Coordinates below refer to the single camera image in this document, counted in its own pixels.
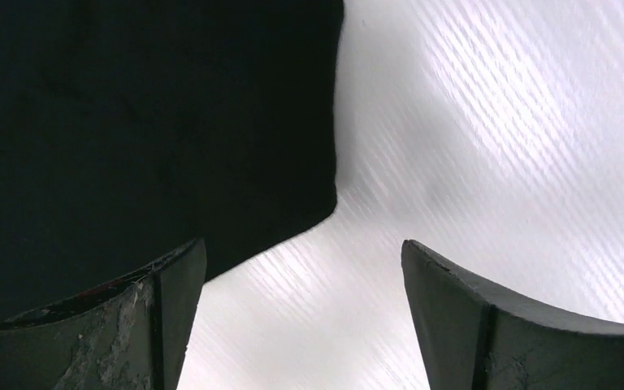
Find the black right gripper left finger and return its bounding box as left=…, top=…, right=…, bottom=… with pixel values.
left=0, top=240, right=206, bottom=389

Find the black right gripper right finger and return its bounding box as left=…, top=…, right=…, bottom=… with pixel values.
left=401, top=240, right=624, bottom=390

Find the black t shirt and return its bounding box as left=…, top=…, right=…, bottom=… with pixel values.
left=0, top=1, right=344, bottom=321

